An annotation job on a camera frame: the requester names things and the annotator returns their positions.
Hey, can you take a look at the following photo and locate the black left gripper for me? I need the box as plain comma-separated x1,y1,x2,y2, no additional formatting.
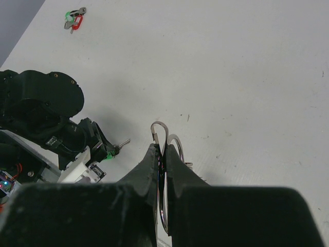
1,118,158,246

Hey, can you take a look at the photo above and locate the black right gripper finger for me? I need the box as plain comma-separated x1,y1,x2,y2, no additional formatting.
166,145,324,246

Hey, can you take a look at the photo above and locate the silver keyring with keys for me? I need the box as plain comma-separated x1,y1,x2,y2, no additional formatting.
151,121,193,235

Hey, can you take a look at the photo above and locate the key with green tag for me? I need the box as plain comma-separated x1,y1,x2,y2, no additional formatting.
64,7,87,29
106,139,131,160

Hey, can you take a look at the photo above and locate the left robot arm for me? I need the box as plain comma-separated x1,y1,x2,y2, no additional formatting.
1,70,118,193

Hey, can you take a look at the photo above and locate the key with red tag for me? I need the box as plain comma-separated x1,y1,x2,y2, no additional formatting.
70,14,83,34

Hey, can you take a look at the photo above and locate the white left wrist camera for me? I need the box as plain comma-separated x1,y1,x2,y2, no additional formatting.
57,146,106,184

